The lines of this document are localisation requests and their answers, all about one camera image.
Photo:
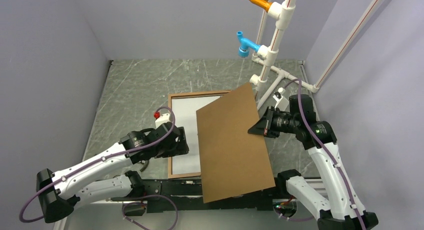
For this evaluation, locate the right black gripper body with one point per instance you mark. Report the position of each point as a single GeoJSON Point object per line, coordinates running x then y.
{"type": "Point", "coordinates": [281, 122]}

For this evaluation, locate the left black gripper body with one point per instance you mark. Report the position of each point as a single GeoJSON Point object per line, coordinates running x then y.
{"type": "Point", "coordinates": [175, 148]}

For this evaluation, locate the glossy photo white borders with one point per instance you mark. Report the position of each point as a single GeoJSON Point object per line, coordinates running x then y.
{"type": "Point", "coordinates": [184, 109]}

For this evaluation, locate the brown cardboard backing board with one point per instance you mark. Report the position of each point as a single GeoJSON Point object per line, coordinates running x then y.
{"type": "Point", "coordinates": [232, 161]}

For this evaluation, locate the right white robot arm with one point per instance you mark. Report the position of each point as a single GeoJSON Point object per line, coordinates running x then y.
{"type": "Point", "coordinates": [341, 208]}

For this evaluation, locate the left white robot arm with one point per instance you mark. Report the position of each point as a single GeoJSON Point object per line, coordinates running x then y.
{"type": "Point", "coordinates": [71, 188]}

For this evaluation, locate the small claw hammer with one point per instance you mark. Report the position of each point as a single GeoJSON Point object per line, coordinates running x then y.
{"type": "Point", "coordinates": [144, 165]}

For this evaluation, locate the blue pipe fitting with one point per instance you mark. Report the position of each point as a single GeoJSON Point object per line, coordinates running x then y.
{"type": "Point", "coordinates": [246, 45]}

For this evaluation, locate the white pvc pipe stand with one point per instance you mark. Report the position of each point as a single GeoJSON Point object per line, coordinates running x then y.
{"type": "Point", "coordinates": [271, 76]}

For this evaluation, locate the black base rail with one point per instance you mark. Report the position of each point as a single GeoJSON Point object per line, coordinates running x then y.
{"type": "Point", "coordinates": [158, 195]}

